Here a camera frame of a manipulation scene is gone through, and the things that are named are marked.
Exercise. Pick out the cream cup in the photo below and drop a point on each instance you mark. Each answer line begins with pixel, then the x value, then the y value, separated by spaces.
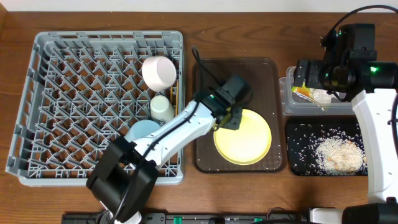
pixel 161 109

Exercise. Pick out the white pink bowl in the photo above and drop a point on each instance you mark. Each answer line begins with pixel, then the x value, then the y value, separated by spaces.
pixel 159 73

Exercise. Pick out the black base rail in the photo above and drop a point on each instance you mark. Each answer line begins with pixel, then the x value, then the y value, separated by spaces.
pixel 276 215

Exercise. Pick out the yellow plate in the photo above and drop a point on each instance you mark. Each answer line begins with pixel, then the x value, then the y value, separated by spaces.
pixel 246 145

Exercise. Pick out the green yellow snack wrapper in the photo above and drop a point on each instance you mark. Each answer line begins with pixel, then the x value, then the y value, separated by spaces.
pixel 304 95

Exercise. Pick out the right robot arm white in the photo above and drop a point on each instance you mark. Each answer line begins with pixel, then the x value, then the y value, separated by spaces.
pixel 376 113

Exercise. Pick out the grey dishwasher rack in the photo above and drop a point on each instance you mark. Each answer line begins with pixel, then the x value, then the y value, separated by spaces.
pixel 82 90

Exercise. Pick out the pile of rice waste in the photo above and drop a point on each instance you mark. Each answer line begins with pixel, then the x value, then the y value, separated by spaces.
pixel 340 155

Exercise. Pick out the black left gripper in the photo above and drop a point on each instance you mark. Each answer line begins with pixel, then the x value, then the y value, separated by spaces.
pixel 233 121

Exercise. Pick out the black tray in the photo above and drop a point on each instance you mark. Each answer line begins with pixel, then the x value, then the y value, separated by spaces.
pixel 304 146

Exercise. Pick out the white tissue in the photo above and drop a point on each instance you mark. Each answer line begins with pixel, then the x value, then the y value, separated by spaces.
pixel 322 97

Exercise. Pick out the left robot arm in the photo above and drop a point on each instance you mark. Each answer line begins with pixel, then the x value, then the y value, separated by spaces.
pixel 124 177

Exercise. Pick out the clear plastic bin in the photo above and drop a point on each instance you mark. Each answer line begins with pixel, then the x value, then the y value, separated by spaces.
pixel 296 104

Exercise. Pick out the dark brown tray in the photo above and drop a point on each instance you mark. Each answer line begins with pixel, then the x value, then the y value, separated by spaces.
pixel 263 77

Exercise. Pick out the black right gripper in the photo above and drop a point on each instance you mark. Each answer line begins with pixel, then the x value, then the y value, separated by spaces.
pixel 315 67

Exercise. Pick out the light blue bowl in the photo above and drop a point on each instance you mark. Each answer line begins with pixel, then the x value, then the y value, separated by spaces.
pixel 141 129

